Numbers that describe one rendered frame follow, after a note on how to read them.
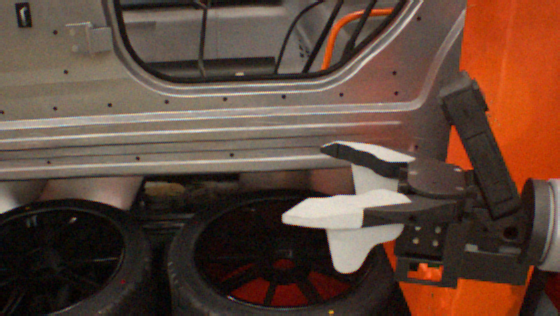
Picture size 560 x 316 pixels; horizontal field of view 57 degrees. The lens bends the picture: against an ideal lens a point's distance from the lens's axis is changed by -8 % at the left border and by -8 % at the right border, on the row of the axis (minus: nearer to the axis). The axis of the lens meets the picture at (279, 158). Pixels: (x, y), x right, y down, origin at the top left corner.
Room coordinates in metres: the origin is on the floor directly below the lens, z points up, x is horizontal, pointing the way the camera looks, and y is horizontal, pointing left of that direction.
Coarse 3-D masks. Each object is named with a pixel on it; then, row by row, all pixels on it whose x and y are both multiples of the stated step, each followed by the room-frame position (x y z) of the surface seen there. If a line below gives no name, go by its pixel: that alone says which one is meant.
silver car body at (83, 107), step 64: (0, 0) 1.20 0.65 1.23; (64, 0) 1.22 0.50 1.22; (128, 0) 2.90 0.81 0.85; (192, 0) 2.18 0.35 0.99; (256, 0) 2.92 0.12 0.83; (320, 0) 1.62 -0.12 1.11; (384, 0) 2.01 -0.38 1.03; (448, 0) 1.32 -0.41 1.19; (0, 64) 1.20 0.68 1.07; (64, 64) 1.22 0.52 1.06; (128, 64) 1.26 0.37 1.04; (192, 64) 1.92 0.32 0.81; (256, 64) 1.93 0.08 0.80; (320, 64) 1.86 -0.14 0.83; (384, 64) 1.30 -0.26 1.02; (448, 64) 1.29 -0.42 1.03; (0, 128) 1.18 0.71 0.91; (64, 128) 1.20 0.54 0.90; (128, 128) 1.21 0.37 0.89; (192, 128) 1.23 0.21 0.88; (256, 128) 1.24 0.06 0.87; (320, 128) 1.25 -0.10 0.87; (384, 128) 1.27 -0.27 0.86; (448, 128) 1.29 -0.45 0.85
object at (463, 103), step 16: (448, 80) 0.38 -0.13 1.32; (464, 80) 0.37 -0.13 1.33; (448, 96) 0.36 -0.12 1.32; (464, 96) 0.36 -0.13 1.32; (480, 96) 0.37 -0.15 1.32; (448, 112) 0.36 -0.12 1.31; (464, 112) 0.36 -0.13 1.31; (480, 112) 0.36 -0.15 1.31; (464, 128) 0.36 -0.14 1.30; (480, 128) 0.35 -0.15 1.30; (464, 144) 0.35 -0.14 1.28; (480, 144) 0.35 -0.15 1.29; (496, 144) 0.35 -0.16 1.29; (480, 160) 0.35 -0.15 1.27; (496, 160) 0.35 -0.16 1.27; (480, 176) 0.35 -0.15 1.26; (496, 176) 0.34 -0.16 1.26; (496, 192) 0.34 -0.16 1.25; (512, 192) 0.34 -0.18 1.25; (496, 208) 0.34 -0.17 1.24; (512, 208) 0.34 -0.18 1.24
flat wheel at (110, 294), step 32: (0, 224) 1.33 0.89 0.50; (32, 224) 1.38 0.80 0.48; (64, 224) 1.41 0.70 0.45; (96, 224) 1.38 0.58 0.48; (128, 224) 1.35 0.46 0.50; (0, 256) 1.29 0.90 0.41; (32, 256) 1.22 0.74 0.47; (64, 256) 1.21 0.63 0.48; (96, 256) 1.40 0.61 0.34; (128, 256) 1.19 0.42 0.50; (0, 288) 1.07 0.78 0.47; (32, 288) 1.08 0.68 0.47; (96, 288) 1.06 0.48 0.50; (128, 288) 1.06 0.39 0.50
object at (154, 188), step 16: (144, 176) 2.44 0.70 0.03; (160, 176) 2.47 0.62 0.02; (176, 176) 2.47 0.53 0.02; (192, 176) 2.47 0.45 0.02; (208, 176) 2.47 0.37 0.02; (224, 176) 2.47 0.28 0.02; (240, 176) 2.44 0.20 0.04; (144, 192) 2.34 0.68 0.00; (160, 192) 2.33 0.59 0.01; (176, 192) 2.33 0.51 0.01; (192, 192) 2.34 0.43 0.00; (224, 192) 2.34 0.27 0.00; (144, 208) 2.19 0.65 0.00; (160, 208) 2.19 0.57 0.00
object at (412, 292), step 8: (392, 240) 1.16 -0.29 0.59; (392, 248) 1.15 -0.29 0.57; (392, 256) 1.14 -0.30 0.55; (392, 264) 1.13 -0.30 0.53; (424, 264) 0.95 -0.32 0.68; (416, 272) 0.97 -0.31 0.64; (424, 272) 0.92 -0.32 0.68; (408, 288) 1.00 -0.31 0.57; (416, 288) 0.95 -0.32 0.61; (408, 296) 0.99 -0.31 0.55; (416, 296) 0.94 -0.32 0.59; (408, 304) 0.98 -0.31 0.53; (416, 304) 0.93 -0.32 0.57; (416, 312) 0.92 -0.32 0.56
